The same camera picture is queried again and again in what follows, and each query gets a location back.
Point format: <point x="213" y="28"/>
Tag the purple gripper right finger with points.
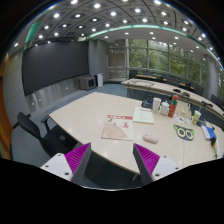
<point x="152" y="167"/>

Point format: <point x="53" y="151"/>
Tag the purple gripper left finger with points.
<point x="70" y="166"/>

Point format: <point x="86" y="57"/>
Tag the pink computer mouse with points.
<point x="150" y="138"/>

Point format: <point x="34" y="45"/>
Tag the black office chair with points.
<point x="55" y="140"/>

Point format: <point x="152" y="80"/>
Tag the red and white magazine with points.
<point x="118" y="127"/>

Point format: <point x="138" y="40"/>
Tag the white paper booklet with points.
<point x="143" y="115"/>

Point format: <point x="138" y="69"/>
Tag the white jug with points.
<point x="164" y="108"/>

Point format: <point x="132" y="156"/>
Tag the white green paper cup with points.
<point x="196" y="117"/>

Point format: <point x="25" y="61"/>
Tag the blue white book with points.
<point x="208" y="132"/>

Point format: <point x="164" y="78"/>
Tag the orange red bottle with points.
<point x="173" y="105"/>

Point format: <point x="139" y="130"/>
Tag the long curved conference desk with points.
<point x="166" y="89"/>

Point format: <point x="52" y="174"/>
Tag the grey cabinet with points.
<point x="87" y="83"/>

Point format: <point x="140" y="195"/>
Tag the white box unit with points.
<point x="99" y="79"/>

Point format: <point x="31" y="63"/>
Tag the large dark projection screen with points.
<point x="46" y="64"/>

